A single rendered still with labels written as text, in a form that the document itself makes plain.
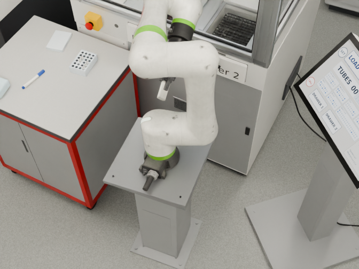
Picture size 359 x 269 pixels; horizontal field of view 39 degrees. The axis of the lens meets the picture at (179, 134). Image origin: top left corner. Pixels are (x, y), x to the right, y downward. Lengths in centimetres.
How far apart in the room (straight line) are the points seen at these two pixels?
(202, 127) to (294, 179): 128
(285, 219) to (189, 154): 92
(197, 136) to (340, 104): 55
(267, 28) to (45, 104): 104
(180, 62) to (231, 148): 127
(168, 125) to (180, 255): 102
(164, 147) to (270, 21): 64
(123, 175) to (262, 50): 77
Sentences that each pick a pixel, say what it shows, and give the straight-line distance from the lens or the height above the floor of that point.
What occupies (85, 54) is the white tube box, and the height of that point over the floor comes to 80.
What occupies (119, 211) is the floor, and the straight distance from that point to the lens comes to 290.
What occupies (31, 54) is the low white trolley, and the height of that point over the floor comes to 76.
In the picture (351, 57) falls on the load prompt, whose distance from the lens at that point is 206.
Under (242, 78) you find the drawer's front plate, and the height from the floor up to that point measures 86.
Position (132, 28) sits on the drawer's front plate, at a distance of 244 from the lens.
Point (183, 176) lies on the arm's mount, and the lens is 206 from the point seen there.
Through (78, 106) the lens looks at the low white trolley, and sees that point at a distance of 236.
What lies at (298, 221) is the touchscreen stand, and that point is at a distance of 287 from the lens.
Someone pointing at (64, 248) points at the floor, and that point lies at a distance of 285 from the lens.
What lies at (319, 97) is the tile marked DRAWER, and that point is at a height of 101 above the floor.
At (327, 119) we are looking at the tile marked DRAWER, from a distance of 204.
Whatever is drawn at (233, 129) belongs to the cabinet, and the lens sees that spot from 265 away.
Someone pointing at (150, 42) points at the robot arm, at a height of 144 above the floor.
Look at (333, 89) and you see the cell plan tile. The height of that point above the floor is 106.
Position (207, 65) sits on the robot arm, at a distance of 159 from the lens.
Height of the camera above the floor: 256
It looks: 54 degrees down
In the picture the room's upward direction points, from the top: 1 degrees counter-clockwise
